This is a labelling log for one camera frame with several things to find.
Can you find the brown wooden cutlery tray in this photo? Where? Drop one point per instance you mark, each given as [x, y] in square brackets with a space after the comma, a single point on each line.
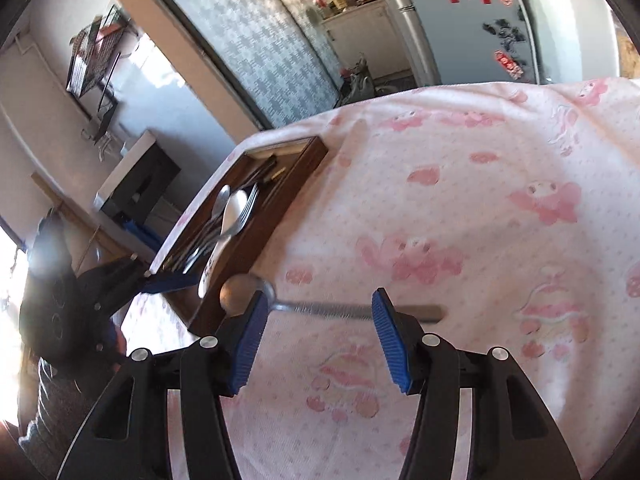
[282, 192]

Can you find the patterned sliding door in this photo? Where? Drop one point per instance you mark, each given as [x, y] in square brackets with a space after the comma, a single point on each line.
[240, 35]

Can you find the pink printed blanket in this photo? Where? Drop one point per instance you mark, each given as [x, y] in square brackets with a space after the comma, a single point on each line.
[475, 210]

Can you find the person's left forearm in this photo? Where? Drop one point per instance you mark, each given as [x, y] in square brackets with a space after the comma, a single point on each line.
[55, 410]

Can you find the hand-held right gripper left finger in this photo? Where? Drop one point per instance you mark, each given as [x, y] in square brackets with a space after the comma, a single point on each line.
[247, 345]

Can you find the dark chopstick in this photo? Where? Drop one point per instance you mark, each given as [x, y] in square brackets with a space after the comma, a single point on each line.
[252, 180]
[257, 170]

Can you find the black and white box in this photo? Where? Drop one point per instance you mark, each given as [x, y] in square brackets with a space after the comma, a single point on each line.
[142, 175]

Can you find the white kitchen cabinet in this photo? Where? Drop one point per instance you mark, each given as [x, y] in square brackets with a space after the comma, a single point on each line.
[365, 35]

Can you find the white ceramic spoon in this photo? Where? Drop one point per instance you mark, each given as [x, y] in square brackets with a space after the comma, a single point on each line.
[232, 217]

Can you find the grey plastic bag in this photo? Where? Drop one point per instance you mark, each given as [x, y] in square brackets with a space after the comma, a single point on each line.
[359, 82]

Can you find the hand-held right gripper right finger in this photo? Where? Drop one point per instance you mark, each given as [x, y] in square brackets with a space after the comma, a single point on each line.
[392, 345]

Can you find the tan straw bundle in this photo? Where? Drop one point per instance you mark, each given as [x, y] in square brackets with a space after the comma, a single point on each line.
[631, 55]

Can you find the red oval sticker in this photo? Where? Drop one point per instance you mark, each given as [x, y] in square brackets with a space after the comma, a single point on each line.
[510, 64]

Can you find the dark utensil with gold band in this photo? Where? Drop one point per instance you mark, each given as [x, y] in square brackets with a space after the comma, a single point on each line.
[275, 175]

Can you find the grey refrigerator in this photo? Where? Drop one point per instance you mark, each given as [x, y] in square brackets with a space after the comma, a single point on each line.
[450, 35]

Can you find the black ink landscape sticker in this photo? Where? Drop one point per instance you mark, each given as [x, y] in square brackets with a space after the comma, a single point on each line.
[505, 31]

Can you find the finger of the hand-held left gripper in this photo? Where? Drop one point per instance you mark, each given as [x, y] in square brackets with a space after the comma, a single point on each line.
[170, 282]

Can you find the blue plastic crate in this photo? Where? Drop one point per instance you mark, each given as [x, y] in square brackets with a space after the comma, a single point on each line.
[145, 235]

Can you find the slim metal spoon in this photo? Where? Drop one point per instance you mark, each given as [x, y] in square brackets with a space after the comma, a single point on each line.
[220, 200]

